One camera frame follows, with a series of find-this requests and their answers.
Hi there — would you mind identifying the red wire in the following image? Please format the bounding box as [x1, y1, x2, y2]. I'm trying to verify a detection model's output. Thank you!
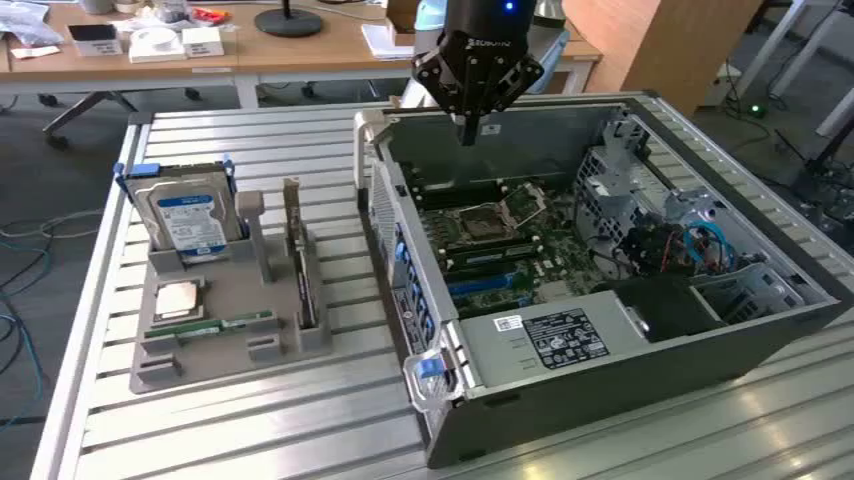
[657, 227, 676, 274]

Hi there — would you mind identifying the white floor device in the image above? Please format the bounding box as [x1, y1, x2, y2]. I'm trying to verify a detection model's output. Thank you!
[709, 62, 741, 109]

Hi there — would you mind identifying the black round lamp base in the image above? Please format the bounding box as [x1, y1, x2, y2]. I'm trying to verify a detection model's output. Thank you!
[252, 0, 325, 37]

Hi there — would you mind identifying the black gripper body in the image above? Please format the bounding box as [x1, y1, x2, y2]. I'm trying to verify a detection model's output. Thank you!
[434, 0, 537, 115]

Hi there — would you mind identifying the green RAM stick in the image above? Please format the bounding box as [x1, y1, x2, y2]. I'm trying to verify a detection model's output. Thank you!
[144, 310, 274, 340]

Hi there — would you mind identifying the blue floor cable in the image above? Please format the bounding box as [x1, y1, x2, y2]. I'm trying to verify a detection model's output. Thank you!
[0, 239, 51, 431]

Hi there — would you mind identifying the RAM stick with blue label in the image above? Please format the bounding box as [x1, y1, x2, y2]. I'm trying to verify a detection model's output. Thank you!
[442, 242, 541, 266]

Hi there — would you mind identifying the silver metal drive cage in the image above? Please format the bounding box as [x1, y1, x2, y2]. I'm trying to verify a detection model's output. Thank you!
[571, 118, 728, 251]

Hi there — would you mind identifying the metal socket cover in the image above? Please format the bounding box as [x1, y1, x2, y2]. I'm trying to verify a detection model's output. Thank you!
[499, 180, 552, 226]

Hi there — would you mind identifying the graphics card with metal bracket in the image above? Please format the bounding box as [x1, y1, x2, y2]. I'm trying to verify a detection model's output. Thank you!
[280, 177, 320, 331]

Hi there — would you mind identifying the white box with round hole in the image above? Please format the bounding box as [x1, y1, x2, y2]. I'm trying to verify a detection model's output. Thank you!
[126, 27, 188, 64]

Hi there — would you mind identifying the wooden cabinet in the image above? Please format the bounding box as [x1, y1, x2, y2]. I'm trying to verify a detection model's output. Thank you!
[563, 0, 765, 116]

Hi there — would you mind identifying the small plain white box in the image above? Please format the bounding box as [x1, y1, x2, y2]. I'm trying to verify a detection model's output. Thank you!
[180, 27, 225, 59]

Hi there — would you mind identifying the light wood office desk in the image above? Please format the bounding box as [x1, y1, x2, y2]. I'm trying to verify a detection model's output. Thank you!
[0, 4, 241, 146]
[236, 0, 601, 109]

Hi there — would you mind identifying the stack of white papers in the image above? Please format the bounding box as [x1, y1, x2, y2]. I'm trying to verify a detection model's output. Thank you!
[358, 22, 418, 62]

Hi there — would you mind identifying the hard disk in blue caddy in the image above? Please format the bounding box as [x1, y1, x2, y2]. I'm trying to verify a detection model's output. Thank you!
[113, 153, 242, 265]

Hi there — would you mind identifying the blue case latch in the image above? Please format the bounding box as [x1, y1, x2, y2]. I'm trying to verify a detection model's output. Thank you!
[413, 349, 445, 384]

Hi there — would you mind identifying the light blue wire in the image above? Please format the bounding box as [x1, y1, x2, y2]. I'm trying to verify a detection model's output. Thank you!
[683, 219, 735, 274]

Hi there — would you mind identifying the grey power supply unit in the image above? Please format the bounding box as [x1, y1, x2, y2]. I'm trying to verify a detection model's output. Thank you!
[456, 290, 652, 391]

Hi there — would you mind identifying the grey plastic parts rack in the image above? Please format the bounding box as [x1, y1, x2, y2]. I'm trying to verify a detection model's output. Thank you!
[128, 188, 336, 396]

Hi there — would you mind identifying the silver CPU chip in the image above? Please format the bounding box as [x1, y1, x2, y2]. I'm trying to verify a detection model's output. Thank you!
[152, 284, 201, 321]

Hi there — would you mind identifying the clear plastic bag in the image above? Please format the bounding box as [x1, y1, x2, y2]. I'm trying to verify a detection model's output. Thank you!
[0, 0, 65, 49]

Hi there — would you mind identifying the white box with black top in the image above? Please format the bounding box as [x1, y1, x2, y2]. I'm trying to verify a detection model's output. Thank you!
[65, 23, 125, 57]

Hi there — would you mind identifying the white floor cable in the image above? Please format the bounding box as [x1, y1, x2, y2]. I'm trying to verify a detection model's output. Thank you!
[0, 207, 105, 241]

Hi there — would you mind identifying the brown cardboard box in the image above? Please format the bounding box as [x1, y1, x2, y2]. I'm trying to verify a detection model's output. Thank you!
[384, 0, 428, 36]

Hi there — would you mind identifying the CPU socket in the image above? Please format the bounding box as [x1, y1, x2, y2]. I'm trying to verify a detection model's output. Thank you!
[456, 202, 512, 246]

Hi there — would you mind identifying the white table frame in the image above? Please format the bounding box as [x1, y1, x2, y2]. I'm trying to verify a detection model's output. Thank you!
[729, 0, 854, 101]

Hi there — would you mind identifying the open dark grey PC case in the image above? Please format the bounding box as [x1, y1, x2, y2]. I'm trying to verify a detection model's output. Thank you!
[350, 97, 848, 470]

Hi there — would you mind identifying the silver disk bay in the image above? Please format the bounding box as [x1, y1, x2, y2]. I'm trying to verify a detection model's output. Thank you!
[685, 259, 808, 326]

